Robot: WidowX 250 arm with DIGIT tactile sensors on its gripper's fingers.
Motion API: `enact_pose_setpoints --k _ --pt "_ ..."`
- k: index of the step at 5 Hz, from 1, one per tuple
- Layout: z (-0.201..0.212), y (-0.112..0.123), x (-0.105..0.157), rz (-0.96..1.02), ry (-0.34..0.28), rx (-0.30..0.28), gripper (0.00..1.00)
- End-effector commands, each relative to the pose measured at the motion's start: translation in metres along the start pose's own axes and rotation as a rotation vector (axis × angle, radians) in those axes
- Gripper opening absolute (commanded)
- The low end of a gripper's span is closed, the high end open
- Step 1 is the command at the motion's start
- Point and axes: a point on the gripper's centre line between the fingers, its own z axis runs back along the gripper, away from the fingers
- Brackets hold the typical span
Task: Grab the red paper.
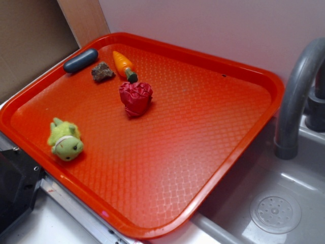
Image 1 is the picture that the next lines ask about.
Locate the light wooden board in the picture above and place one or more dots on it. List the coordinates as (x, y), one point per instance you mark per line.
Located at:
(85, 19)

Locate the red plastic serving tray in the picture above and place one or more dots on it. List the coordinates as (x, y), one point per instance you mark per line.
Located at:
(146, 176)

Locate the brown cardboard panel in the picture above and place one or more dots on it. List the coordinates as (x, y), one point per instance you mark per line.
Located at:
(34, 37)

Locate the orange toy carrot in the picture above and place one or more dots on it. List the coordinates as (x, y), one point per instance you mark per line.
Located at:
(125, 67)

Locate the dark blue oblong capsule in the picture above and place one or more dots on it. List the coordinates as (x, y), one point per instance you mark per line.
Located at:
(81, 61)

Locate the green plush turtle toy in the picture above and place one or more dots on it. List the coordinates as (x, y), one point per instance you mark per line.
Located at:
(65, 140)

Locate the red paper ball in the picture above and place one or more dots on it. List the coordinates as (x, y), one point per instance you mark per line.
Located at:
(136, 97)

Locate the brown grey rock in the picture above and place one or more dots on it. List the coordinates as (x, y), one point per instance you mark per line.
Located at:
(102, 72)

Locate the grey plastic toy sink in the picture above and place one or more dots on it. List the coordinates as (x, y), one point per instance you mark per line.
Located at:
(263, 199)

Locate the grey toy sink faucet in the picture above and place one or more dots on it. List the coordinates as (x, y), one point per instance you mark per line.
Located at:
(304, 91)

